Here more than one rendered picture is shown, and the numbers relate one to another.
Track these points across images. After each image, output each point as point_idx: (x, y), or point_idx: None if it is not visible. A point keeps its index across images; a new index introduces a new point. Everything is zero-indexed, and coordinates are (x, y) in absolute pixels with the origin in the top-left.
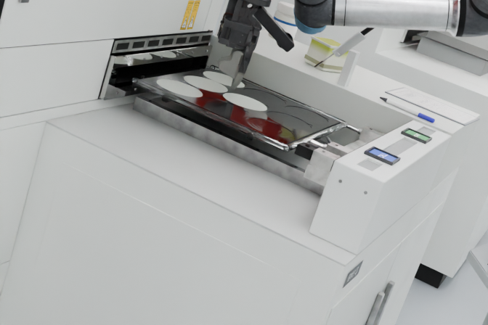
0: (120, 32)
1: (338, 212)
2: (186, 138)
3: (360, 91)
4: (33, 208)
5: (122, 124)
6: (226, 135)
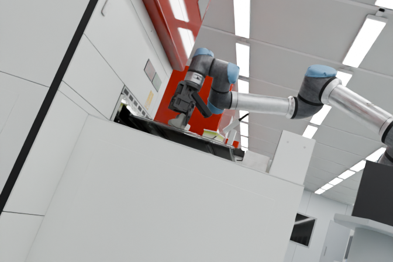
0: (127, 82)
1: (287, 161)
2: None
3: None
4: (70, 173)
5: None
6: None
